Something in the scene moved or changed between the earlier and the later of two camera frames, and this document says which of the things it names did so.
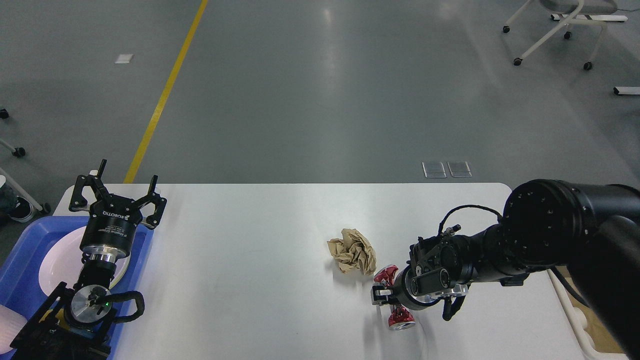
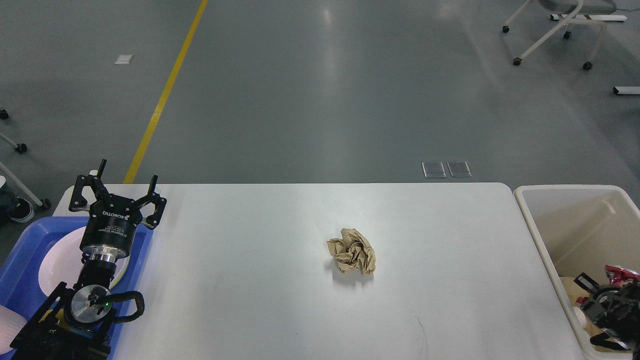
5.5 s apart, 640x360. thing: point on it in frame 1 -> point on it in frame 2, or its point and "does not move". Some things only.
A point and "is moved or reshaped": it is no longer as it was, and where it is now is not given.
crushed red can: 399,319 is moved or reshaped
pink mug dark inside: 11,323 does not move
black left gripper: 108,233 does not move
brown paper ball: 353,252 does not move
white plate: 61,262 does not move
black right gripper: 401,293 -> 615,309
